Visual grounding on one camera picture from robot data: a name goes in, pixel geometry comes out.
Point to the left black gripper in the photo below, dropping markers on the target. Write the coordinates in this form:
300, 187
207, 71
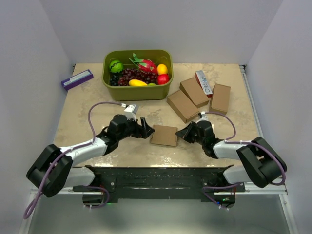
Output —
147, 130

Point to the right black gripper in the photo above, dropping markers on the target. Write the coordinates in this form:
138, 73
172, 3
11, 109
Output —
185, 133

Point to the brown paper box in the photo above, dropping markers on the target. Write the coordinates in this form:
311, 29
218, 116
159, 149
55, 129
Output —
164, 135

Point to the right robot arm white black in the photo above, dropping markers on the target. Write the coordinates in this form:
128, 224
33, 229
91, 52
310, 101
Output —
261, 164

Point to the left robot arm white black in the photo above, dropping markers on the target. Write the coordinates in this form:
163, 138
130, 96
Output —
51, 170

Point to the front folded brown box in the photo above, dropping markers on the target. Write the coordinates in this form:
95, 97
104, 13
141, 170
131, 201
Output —
182, 106

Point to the folded brown box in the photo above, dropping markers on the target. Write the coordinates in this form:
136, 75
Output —
182, 106
194, 92
220, 99

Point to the middle folded brown box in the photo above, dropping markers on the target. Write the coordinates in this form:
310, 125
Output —
194, 92

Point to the right folded brown box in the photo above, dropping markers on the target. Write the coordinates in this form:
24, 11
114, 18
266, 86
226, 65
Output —
220, 99

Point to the red white toothpaste box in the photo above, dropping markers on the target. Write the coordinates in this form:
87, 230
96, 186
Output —
203, 83

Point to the purple flat box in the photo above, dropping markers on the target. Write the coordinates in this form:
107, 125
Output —
77, 79

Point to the yellow toy mango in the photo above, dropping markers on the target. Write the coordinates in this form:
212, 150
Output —
136, 82

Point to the red toy apple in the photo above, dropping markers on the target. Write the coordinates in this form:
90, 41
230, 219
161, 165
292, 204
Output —
162, 79

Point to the red toy grapes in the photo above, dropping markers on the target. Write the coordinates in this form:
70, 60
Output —
131, 74

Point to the dark blue toy grapes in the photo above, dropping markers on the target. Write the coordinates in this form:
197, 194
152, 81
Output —
114, 78

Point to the yellow orange toy lemon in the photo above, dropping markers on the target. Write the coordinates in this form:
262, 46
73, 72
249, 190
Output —
162, 69

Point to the pink toy dragon fruit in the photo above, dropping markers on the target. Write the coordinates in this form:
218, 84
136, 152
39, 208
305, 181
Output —
144, 65

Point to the green toy watermelon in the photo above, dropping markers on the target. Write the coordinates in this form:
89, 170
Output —
115, 66

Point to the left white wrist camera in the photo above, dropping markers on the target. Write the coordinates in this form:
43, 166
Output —
130, 111

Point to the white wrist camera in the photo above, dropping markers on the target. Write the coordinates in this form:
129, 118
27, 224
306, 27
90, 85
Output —
202, 117
130, 111

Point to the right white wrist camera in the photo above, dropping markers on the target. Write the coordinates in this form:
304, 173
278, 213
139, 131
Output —
202, 117

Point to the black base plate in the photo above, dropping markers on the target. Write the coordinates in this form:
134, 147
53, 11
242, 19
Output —
198, 183

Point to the aluminium frame rail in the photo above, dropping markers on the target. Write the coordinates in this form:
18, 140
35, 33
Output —
282, 192

